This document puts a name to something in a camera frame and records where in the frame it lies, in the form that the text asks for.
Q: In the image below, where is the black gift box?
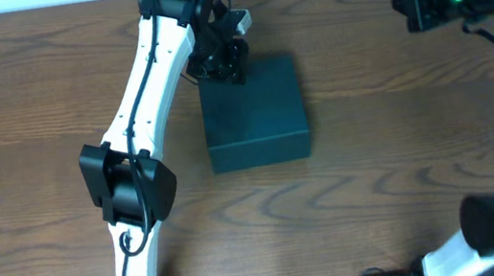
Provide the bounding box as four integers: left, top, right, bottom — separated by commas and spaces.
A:
199, 54, 312, 174

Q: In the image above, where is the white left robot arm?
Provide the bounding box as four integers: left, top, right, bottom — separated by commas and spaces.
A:
79, 0, 251, 276

